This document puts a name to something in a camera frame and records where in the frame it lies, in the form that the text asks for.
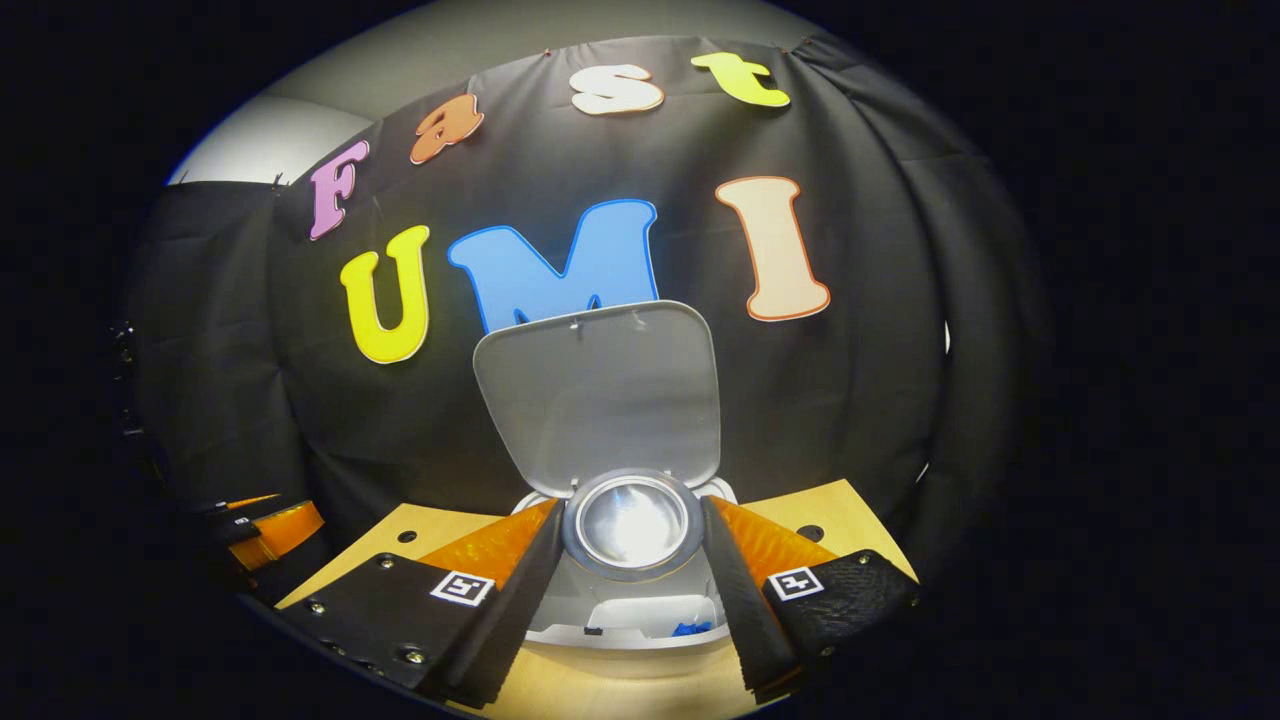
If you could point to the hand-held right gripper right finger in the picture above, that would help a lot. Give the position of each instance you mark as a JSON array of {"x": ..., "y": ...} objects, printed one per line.
[{"x": 745, "y": 610}]

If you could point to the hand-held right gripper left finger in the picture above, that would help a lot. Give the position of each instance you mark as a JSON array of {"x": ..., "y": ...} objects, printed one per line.
[{"x": 510, "y": 620}]

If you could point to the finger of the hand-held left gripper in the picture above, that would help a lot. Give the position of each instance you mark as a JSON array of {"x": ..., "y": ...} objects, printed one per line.
[
  {"x": 290, "y": 530},
  {"x": 245, "y": 503}
]

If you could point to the blue paper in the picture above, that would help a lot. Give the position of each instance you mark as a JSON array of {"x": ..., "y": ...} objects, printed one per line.
[{"x": 690, "y": 629}]

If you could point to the silver pop can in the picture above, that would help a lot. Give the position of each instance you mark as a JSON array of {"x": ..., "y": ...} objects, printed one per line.
[{"x": 632, "y": 525}]

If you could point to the white desktop garbage bin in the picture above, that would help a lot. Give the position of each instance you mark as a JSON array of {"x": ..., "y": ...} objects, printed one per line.
[{"x": 600, "y": 390}]

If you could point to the wooden desktop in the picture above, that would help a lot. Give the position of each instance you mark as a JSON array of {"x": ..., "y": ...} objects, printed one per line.
[{"x": 400, "y": 545}]

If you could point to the black backdrop cloth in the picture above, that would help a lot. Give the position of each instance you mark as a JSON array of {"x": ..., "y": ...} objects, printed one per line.
[{"x": 850, "y": 350}]

